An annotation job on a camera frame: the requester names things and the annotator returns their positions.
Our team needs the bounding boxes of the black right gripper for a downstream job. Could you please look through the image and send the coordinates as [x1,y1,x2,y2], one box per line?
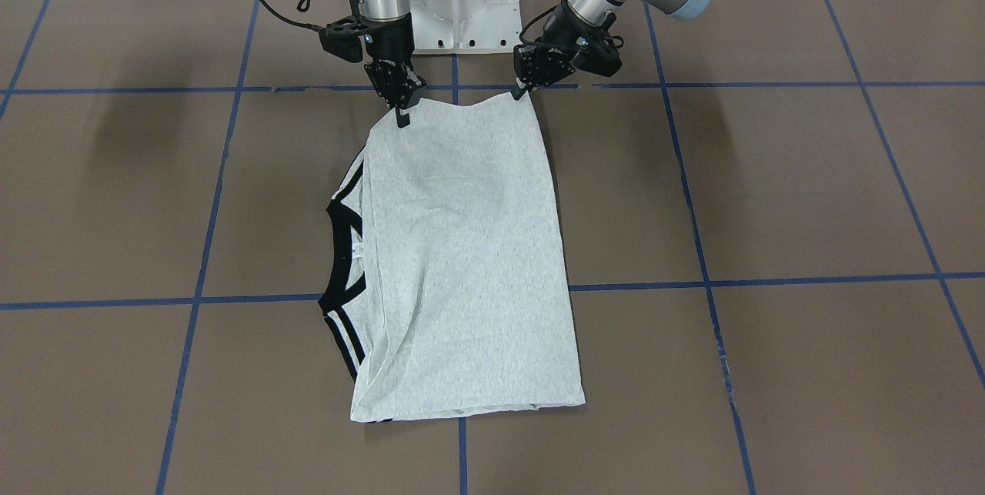
[319,0,428,128]

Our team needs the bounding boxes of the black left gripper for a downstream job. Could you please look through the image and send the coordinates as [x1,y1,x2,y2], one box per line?
[513,2,625,101]

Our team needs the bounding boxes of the grey cartoon print t-shirt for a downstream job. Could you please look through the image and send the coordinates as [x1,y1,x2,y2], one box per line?
[318,93,586,423]

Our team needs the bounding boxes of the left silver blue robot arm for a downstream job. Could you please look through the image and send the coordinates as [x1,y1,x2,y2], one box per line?
[513,0,711,99]

